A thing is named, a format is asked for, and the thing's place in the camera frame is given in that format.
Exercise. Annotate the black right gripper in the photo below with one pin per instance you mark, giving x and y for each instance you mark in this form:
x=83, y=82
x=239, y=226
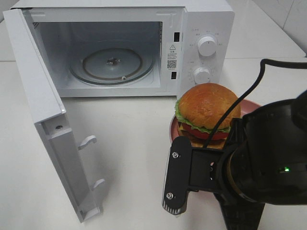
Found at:
x=207, y=173

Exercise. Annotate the pink round plate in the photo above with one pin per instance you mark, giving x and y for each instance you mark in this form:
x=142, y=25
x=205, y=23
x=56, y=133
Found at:
x=246, y=107

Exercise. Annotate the burger with lettuce and tomato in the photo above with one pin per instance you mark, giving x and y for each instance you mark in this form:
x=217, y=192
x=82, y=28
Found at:
x=199, y=109

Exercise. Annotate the white microwave door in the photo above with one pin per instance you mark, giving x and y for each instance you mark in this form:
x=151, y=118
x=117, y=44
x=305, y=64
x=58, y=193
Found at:
x=41, y=55

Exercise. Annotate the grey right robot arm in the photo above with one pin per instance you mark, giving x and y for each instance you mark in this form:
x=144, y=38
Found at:
x=268, y=167

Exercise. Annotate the white lower timer knob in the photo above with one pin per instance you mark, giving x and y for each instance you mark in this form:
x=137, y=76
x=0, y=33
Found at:
x=202, y=75

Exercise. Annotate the white upper power knob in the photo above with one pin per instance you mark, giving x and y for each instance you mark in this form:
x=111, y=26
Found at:
x=207, y=45

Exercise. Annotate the white microwave oven body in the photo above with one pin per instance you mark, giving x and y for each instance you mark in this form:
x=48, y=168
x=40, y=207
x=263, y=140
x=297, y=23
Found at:
x=174, y=26

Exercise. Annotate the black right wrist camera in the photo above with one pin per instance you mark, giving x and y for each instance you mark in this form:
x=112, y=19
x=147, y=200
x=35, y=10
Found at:
x=177, y=175

